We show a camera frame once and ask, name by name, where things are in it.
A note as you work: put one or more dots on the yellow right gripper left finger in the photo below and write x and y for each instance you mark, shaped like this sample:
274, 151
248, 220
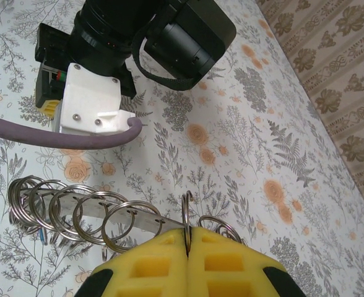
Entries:
145, 272

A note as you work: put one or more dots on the perforated metal strip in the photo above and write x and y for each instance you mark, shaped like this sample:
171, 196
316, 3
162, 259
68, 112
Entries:
145, 220

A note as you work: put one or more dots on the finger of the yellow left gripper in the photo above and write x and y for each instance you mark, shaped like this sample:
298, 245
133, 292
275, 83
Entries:
48, 109

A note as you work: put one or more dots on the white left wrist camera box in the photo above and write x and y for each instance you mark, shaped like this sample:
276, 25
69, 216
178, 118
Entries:
90, 96

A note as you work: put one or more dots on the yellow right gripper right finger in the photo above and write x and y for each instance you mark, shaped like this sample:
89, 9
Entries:
231, 272

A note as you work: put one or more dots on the small blue key tag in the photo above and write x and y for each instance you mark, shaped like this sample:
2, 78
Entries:
41, 236

